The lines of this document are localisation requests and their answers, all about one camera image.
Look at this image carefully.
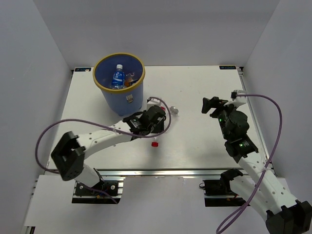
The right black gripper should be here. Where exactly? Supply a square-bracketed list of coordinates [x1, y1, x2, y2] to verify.
[202, 97, 239, 140]

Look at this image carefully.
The red label water bottle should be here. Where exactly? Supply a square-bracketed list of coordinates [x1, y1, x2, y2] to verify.
[151, 136, 159, 148]

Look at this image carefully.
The clear jar with grey lid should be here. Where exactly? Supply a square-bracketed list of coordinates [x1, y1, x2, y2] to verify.
[169, 106, 179, 115]

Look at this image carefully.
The orange juice bottle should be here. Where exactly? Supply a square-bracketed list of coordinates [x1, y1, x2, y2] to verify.
[124, 73, 137, 87]

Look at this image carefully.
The blue label water bottle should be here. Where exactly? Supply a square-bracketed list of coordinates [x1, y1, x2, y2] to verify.
[111, 64, 125, 89]

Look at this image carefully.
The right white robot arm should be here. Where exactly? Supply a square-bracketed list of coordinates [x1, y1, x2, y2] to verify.
[201, 93, 312, 234]

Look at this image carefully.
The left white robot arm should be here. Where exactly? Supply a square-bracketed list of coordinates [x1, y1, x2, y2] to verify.
[51, 105, 166, 195]

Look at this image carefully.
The blue bin with yellow rim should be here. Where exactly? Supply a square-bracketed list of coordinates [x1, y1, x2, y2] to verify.
[93, 53, 145, 116]

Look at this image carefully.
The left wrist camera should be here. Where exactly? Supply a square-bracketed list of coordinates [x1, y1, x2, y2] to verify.
[146, 98, 166, 111]

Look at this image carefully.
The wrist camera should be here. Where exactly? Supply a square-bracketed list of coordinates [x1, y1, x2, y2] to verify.
[224, 90, 247, 107]
[146, 98, 166, 111]

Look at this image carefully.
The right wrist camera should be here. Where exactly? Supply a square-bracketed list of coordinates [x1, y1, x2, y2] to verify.
[224, 90, 247, 107]

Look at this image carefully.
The aluminium table rail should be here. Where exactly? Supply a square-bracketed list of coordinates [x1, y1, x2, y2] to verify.
[98, 168, 229, 176]

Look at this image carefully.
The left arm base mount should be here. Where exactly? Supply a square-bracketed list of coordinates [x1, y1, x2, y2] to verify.
[72, 177, 124, 205]

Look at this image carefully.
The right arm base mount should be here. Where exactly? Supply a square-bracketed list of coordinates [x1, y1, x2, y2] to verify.
[199, 168, 245, 207]

